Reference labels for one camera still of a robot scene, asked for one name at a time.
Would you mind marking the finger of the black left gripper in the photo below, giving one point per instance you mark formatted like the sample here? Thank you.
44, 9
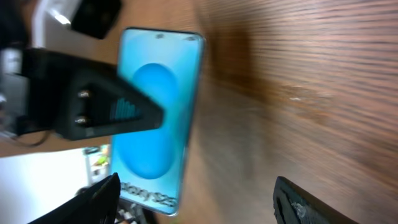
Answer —
96, 102

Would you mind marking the blue screen smartphone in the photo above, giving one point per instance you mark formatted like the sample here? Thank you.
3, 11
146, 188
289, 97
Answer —
165, 65

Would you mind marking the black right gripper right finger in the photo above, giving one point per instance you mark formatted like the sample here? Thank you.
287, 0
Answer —
294, 205

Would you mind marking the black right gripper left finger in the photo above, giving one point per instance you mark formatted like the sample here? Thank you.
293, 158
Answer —
97, 205

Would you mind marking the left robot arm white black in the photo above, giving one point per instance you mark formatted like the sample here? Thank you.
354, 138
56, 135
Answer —
53, 92

